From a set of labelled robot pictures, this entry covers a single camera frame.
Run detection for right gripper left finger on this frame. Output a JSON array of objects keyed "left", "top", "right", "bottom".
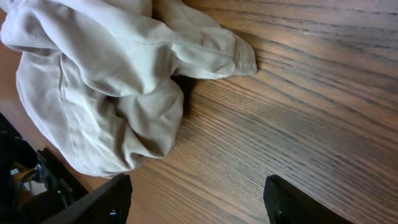
[{"left": 42, "top": 174, "right": 132, "bottom": 224}]

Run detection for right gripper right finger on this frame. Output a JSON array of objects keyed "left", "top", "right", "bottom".
[{"left": 263, "top": 175, "right": 352, "bottom": 224}]

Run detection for beige shorts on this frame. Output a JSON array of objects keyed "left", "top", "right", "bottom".
[{"left": 1, "top": 0, "right": 257, "bottom": 177}]

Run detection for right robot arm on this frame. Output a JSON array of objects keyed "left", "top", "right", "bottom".
[{"left": 1, "top": 116, "right": 348, "bottom": 224}]

